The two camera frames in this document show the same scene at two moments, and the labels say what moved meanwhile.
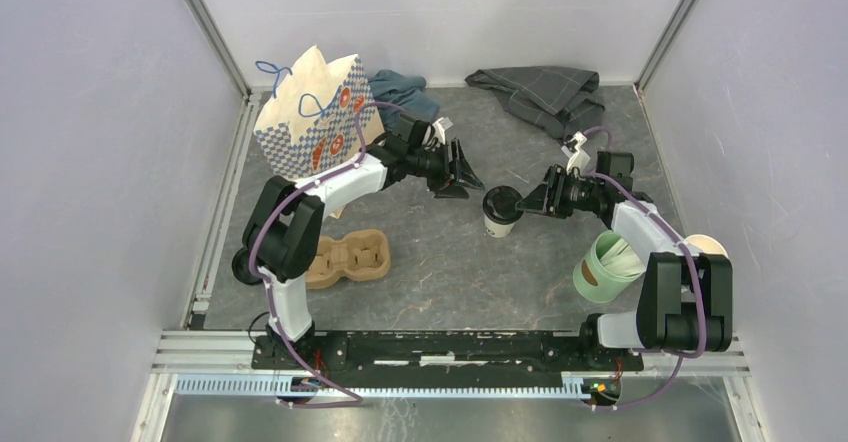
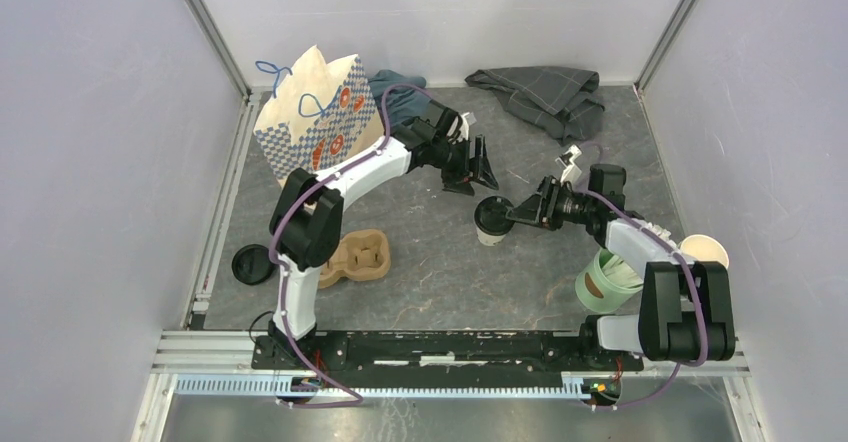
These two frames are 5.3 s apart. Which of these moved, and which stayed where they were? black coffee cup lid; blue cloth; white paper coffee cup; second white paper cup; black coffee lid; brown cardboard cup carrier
Moved: white paper coffee cup; black coffee cup lid
Stayed: black coffee lid; second white paper cup; brown cardboard cup carrier; blue cloth
